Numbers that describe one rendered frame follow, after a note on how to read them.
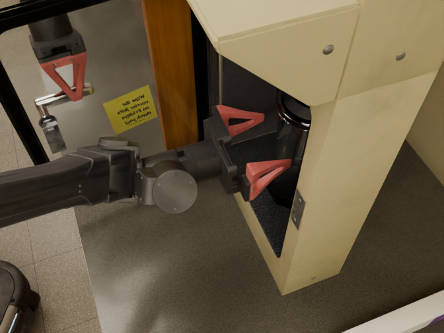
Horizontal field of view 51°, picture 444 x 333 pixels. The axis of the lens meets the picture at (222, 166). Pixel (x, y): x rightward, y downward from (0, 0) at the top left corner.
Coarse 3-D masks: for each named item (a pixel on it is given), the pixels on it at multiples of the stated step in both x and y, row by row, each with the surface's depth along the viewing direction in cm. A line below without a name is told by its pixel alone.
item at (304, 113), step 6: (282, 96) 65; (288, 96) 64; (288, 102) 64; (294, 102) 63; (300, 102) 63; (288, 108) 64; (294, 108) 63; (300, 108) 63; (306, 108) 63; (300, 114) 63; (306, 114) 63
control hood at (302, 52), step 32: (192, 0) 34; (224, 0) 34; (256, 0) 34; (288, 0) 34; (320, 0) 34; (352, 0) 34; (224, 32) 32; (256, 32) 32; (288, 32) 33; (320, 32) 34; (352, 32) 36; (256, 64) 34; (288, 64) 36; (320, 64) 37; (320, 96) 40
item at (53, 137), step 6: (48, 120) 67; (42, 126) 68; (48, 126) 66; (54, 126) 67; (48, 132) 66; (54, 132) 67; (60, 132) 68; (48, 138) 68; (54, 138) 68; (60, 138) 69; (54, 144) 69; (60, 144) 70; (54, 150) 70; (60, 150) 71
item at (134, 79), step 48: (144, 0) 61; (0, 48) 56; (48, 48) 59; (96, 48) 62; (144, 48) 66; (192, 48) 71; (48, 96) 64; (96, 96) 69; (144, 96) 73; (192, 96) 78; (48, 144) 71; (96, 144) 76; (144, 144) 82
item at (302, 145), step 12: (276, 96) 66; (300, 120) 63; (276, 132) 73; (288, 132) 67; (300, 132) 65; (276, 144) 73; (288, 144) 69; (300, 144) 67; (276, 156) 74; (288, 156) 71; (300, 156) 69; (288, 168) 73; (300, 168) 72; (276, 180) 78; (288, 180) 75; (288, 192) 78
